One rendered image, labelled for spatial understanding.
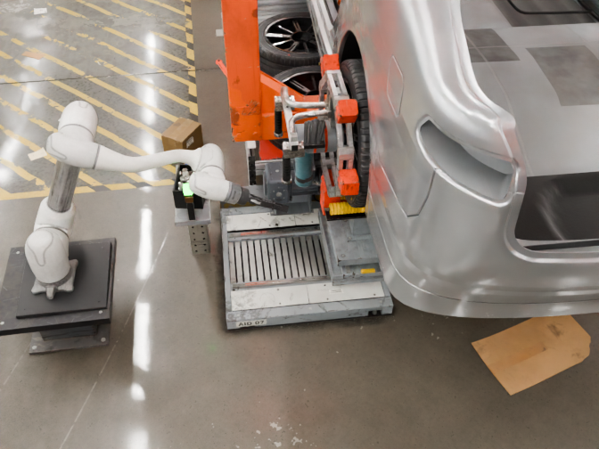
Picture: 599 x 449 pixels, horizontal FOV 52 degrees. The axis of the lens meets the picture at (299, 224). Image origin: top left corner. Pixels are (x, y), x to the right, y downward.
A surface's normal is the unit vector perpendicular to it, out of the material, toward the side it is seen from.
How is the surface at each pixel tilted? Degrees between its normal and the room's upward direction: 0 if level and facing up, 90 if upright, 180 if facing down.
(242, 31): 90
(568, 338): 12
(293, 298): 0
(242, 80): 90
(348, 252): 0
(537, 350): 2
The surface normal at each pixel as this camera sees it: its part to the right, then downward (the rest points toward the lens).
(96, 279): 0.04, -0.67
